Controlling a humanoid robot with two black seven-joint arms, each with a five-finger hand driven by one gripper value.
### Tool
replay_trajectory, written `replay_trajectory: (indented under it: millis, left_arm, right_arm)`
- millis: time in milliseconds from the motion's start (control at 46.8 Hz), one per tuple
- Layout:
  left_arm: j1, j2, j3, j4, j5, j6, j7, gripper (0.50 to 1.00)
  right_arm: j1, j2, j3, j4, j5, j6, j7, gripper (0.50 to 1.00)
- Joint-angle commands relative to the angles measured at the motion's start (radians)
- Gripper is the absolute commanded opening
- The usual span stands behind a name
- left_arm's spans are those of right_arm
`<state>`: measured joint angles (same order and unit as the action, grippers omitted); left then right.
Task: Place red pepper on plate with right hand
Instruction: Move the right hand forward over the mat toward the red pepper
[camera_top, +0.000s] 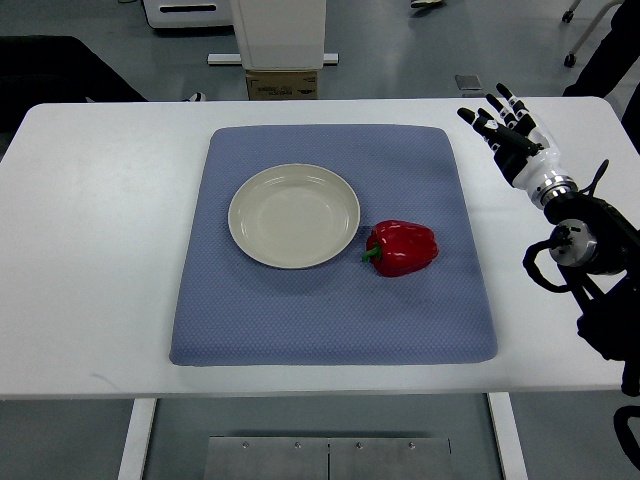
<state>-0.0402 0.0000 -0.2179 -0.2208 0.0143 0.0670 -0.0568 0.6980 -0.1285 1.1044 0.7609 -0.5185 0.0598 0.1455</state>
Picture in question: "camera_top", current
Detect wheeled chair legs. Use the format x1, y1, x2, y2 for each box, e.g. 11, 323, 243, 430
561, 0, 617, 68

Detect white cart base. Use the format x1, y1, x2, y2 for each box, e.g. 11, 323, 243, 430
142, 0, 233, 29

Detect cardboard box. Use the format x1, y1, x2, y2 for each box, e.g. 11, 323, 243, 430
245, 70, 318, 101

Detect person in dark clothes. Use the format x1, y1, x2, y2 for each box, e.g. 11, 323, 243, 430
562, 0, 640, 153

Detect person in blue jeans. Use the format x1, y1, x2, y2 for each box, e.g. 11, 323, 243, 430
410, 0, 443, 9

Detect grey floor plate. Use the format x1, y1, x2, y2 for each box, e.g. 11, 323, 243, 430
454, 75, 483, 91

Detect left white table leg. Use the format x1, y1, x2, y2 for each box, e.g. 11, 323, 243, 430
117, 398, 157, 480

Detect red bell pepper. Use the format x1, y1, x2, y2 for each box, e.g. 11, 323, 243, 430
362, 220, 439, 278

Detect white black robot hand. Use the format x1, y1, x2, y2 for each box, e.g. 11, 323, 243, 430
457, 83, 578, 209

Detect blue quilted mat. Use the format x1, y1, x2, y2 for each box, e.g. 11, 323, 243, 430
169, 124, 498, 366

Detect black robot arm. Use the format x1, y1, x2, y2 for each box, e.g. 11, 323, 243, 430
523, 160, 639, 397

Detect white machine column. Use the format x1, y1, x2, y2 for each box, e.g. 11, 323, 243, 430
207, 0, 339, 71

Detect black white shoe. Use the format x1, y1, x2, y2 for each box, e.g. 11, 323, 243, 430
184, 92, 207, 102

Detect right white table leg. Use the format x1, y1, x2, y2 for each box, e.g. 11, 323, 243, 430
487, 392, 528, 480

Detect cream round plate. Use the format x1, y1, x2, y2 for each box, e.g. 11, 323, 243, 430
227, 164, 361, 269

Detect white table leg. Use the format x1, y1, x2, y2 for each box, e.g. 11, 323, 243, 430
117, 398, 157, 480
487, 392, 528, 480

